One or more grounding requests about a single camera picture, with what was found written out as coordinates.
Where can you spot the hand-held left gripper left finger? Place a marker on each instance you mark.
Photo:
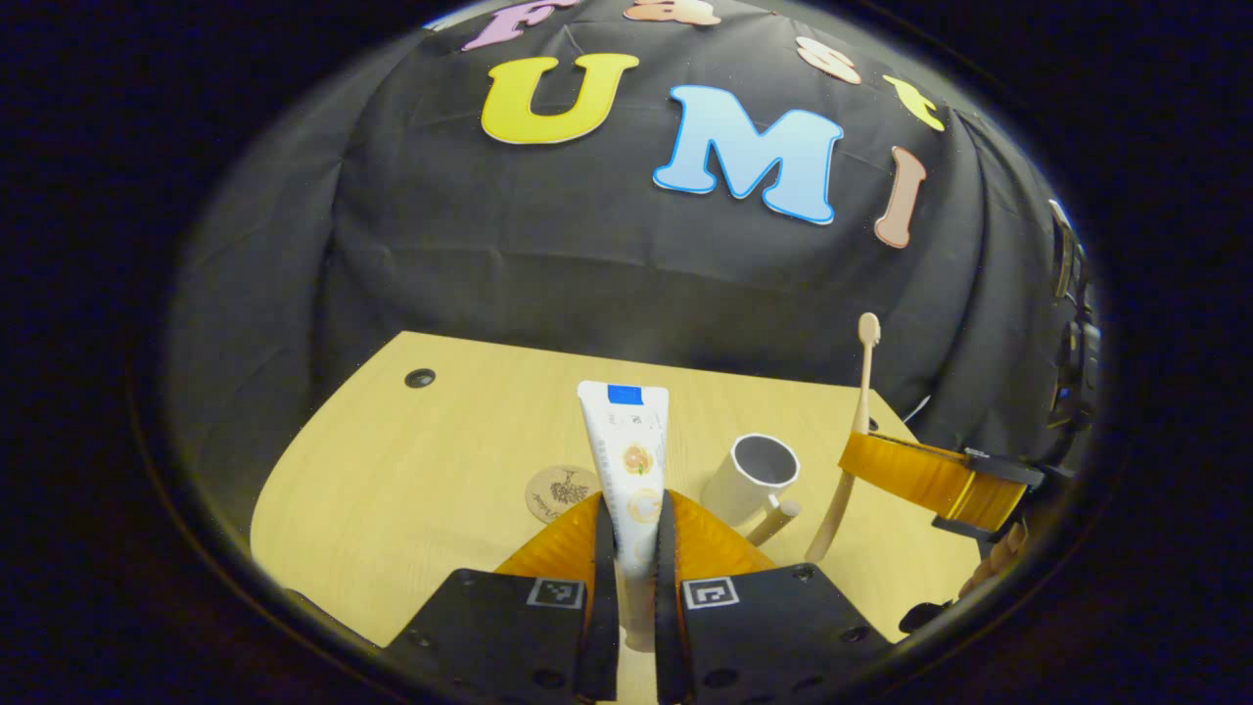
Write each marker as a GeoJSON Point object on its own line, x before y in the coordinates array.
{"type": "Point", "coordinates": [605, 607]}

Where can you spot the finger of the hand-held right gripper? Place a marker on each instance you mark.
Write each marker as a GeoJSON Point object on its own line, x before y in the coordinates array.
{"type": "Point", "coordinates": [910, 470]}
{"type": "Point", "coordinates": [989, 504]}

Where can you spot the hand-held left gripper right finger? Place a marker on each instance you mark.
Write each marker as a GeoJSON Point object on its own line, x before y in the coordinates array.
{"type": "Point", "coordinates": [668, 607]}

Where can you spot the wooden toothbrush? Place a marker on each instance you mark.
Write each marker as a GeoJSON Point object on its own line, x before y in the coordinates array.
{"type": "Point", "coordinates": [861, 392]}

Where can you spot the round wooden coaster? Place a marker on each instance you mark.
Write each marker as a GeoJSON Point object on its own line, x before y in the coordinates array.
{"type": "Point", "coordinates": [550, 494]}

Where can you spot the white toothpaste tube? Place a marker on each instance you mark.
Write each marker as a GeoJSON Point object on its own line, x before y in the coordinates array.
{"type": "Point", "coordinates": [626, 441]}

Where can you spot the black backdrop cloth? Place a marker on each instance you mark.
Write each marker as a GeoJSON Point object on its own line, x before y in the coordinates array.
{"type": "Point", "coordinates": [587, 255]}

